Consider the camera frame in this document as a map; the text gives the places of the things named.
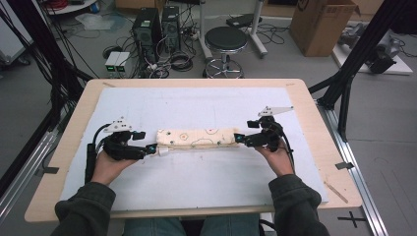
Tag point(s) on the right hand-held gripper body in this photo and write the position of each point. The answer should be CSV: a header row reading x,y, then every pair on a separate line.
x,y
270,137

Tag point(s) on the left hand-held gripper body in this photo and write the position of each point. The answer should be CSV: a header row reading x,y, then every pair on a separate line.
x,y
121,149

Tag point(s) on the cream patterned towel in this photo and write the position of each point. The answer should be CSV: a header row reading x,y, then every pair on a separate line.
x,y
196,138

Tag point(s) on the person's left hand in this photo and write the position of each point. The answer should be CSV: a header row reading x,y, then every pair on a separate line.
x,y
106,170

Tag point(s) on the person's right hand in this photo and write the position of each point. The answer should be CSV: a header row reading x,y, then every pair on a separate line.
x,y
282,162

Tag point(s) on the light wooden table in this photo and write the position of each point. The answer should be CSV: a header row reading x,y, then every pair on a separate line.
x,y
305,98

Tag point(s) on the white foam mat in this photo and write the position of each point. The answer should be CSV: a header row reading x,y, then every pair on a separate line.
x,y
196,180

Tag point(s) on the black tape piece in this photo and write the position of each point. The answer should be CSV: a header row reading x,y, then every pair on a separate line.
x,y
344,165
50,170

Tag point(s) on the white power supply unit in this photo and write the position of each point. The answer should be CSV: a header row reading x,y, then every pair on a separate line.
x,y
124,62
111,62

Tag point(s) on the person's left leg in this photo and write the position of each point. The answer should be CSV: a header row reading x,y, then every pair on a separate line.
x,y
150,228

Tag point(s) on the person's leg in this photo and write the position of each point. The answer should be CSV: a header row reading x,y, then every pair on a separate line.
x,y
232,226
150,228

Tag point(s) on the small white box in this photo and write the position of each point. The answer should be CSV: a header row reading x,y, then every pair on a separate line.
x,y
267,217

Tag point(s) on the thin wooden stick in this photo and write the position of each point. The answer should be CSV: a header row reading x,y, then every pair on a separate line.
x,y
336,192

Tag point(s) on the person's right leg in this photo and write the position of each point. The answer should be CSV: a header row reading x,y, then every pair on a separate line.
x,y
232,226

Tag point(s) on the black round stool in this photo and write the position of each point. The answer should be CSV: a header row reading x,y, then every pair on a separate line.
x,y
226,38

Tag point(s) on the large black computer tower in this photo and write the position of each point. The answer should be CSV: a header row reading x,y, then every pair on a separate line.
x,y
146,32

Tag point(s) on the flat black case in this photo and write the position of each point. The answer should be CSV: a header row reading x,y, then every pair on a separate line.
x,y
242,20

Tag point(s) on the slim black computer tower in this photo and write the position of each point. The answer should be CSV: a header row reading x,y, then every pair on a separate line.
x,y
171,28

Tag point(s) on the brown cardboard box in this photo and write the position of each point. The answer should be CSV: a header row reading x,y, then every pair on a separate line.
x,y
321,28

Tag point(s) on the clear plastic sheet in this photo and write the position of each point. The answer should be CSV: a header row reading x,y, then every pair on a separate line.
x,y
95,22

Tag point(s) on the round white table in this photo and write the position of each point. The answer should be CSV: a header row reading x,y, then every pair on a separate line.
x,y
72,8

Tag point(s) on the white board with robot parts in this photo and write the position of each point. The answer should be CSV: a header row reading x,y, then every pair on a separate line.
x,y
401,67

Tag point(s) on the white desk frame leg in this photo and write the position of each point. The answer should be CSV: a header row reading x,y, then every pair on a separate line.
x,y
256,36
203,32

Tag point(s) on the aluminium rail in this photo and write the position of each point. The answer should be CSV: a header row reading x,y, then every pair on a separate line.
x,y
26,170
357,177

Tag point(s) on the black metal frame strut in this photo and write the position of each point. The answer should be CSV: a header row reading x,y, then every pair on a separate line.
x,y
357,52

